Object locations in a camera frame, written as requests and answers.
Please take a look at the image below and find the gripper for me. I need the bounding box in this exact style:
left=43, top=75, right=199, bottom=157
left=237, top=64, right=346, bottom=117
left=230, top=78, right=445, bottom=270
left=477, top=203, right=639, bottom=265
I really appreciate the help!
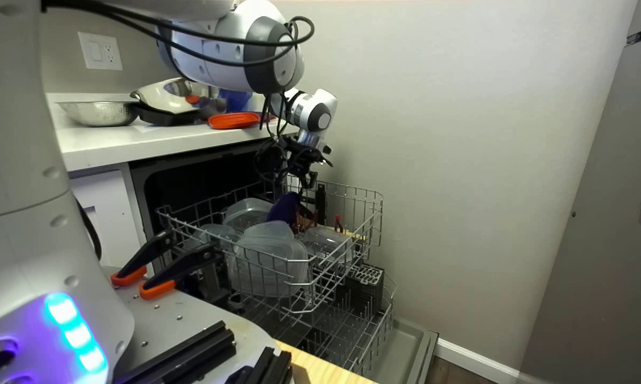
left=284, top=143, right=333, bottom=191

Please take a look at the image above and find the orange lid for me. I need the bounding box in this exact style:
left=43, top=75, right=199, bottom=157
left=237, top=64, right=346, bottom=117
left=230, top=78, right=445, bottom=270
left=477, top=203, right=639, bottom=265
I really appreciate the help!
left=208, top=111, right=276, bottom=131

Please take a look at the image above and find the dishwasher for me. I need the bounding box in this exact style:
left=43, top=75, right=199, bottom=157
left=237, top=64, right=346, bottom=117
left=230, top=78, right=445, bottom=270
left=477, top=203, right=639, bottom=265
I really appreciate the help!
left=127, top=140, right=439, bottom=384

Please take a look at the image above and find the dishwasher door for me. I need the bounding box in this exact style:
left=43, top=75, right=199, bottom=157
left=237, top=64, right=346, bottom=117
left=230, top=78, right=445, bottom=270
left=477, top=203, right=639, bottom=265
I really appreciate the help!
left=360, top=316, right=439, bottom=384

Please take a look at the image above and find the large clear plastic container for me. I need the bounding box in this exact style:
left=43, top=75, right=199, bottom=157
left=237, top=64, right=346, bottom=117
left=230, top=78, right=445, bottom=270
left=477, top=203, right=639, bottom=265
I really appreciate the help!
left=230, top=220, right=310, bottom=298

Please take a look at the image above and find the blue container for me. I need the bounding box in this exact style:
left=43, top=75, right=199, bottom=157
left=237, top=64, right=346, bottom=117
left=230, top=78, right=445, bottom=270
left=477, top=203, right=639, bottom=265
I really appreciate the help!
left=218, top=89, right=255, bottom=113

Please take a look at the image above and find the black cutlery basket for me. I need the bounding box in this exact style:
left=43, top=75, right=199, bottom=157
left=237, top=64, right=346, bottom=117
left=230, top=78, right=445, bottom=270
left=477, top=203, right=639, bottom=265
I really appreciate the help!
left=343, top=263, right=386, bottom=316

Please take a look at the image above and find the black tray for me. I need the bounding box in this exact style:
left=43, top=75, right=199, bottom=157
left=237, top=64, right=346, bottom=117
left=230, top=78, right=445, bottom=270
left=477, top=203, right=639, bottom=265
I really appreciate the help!
left=133, top=103, right=210, bottom=127

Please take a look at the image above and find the large metal bowl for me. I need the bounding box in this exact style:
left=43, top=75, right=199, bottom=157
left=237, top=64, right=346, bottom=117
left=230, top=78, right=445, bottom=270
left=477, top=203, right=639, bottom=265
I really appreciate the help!
left=131, top=78, right=221, bottom=116

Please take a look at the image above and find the shallow metal bowl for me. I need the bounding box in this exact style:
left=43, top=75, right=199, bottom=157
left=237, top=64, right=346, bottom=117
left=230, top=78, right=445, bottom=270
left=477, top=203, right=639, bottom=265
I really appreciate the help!
left=58, top=100, right=140, bottom=127

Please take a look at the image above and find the grey door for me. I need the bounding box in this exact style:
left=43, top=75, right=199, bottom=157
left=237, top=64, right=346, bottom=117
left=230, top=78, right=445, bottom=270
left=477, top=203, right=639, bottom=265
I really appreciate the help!
left=519, top=0, right=641, bottom=384

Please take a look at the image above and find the grey wire dishwasher rack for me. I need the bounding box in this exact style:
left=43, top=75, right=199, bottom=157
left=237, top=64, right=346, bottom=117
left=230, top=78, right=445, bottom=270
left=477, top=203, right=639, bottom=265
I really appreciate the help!
left=235, top=261, right=398, bottom=377
left=155, top=179, right=385, bottom=315

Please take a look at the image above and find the black clamp with orange handle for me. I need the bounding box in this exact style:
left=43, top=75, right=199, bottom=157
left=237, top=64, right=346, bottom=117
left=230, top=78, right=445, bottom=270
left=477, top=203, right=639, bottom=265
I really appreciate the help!
left=139, top=243, right=224, bottom=301
left=110, top=229, right=178, bottom=289

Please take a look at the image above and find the white wall socket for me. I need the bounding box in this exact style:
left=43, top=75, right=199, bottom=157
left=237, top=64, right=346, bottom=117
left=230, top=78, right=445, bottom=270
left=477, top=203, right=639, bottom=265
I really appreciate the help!
left=77, top=31, right=124, bottom=71

